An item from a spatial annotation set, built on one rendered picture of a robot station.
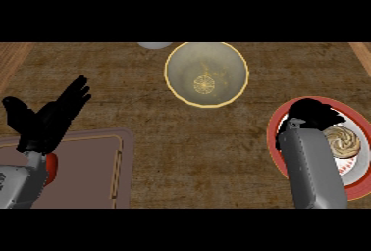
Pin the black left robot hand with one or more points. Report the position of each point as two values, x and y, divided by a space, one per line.
47 122

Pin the pale grey round object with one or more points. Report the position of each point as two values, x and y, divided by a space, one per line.
154 45

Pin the red vegetable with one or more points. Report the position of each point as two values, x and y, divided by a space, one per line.
50 168

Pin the white plate with red rim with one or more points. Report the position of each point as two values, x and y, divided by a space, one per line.
355 153

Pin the beige bowl with yellow rim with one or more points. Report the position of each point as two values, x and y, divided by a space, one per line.
207 74

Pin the brown cutting board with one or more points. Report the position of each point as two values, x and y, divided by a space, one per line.
87 170

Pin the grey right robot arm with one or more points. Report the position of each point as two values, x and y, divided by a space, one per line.
310 166

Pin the cupcake with beige frosting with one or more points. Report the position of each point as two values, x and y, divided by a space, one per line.
343 142

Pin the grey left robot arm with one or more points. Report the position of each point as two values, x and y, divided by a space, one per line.
21 183

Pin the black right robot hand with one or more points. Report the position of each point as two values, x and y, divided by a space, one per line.
310 112

